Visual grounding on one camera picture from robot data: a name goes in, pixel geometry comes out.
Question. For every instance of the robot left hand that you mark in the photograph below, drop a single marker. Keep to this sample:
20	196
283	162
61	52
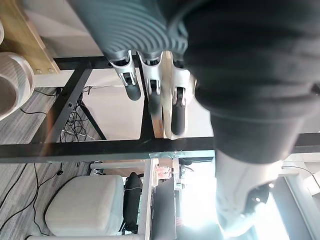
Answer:
250	62

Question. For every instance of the black flat monitor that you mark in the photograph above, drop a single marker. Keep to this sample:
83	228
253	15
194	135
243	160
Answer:
163	210

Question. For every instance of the black backpack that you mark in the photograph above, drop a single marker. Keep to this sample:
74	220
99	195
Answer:
132	200

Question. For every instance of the white cushioned stool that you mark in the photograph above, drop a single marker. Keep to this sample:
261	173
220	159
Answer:
85	205

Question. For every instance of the light wooden board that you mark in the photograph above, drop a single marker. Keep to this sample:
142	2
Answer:
25	32

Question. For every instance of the white ribbed round pot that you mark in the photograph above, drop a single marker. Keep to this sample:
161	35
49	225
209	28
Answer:
21	68
1	32

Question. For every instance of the black metal rack frame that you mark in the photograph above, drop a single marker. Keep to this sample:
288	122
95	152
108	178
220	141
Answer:
75	148

